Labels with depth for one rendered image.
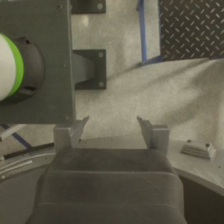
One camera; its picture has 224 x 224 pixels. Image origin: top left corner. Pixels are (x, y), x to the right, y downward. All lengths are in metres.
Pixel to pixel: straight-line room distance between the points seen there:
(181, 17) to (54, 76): 0.54
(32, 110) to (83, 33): 0.99
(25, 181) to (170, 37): 0.73
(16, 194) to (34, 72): 0.43
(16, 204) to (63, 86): 0.45
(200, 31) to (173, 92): 0.69
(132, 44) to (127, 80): 0.26
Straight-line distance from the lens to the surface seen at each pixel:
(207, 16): 0.77
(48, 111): 0.38
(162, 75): 1.31
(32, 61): 0.35
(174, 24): 0.72
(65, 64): 0.36
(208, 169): 0.63
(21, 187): 0.64
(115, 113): 1.30
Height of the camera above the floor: 1.26
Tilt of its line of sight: 76 degrees down
